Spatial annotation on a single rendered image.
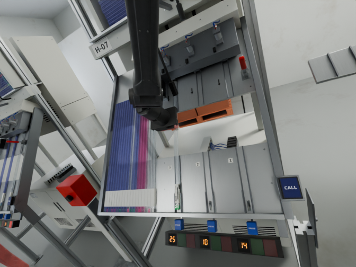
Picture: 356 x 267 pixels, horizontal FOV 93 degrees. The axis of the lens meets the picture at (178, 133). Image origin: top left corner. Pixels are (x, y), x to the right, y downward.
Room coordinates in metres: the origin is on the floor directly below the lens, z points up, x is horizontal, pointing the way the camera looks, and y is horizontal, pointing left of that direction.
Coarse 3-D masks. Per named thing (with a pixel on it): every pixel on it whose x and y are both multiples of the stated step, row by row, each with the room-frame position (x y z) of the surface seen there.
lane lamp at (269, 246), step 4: (264, 240) 0.28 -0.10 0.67; (268, 240) 0.28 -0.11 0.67; (272, 240) 0.27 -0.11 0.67; (264, 244) 0.28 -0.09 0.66; (268, 244) 0.27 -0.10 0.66; (272, 244) 0.27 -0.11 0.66; (264, 248) 0.27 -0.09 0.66; (268, 248) 0.27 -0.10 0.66; (272, 248) 0.26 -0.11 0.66; (276, 248) 0.26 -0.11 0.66; (268, 252) 0.26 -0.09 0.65; (272, 252) 0.26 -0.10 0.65; (276, 252) 0.25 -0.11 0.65; (276, 256) 0.25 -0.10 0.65
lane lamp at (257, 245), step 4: (252, 240) 0.29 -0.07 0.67; (256, 240) 0.29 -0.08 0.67; (260, 240) 0.28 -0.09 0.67; (252, 244) 0.29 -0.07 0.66; (256, 244) 0.28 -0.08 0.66; (260, 244) 0.28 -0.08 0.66; (252, 248) 0.28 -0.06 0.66; (256, 248) 0.28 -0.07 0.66; (260, 248) 0.27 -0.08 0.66; (252, 252) 0.28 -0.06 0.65; (256, 252) 0.27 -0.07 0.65; (260, 252) 0.27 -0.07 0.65
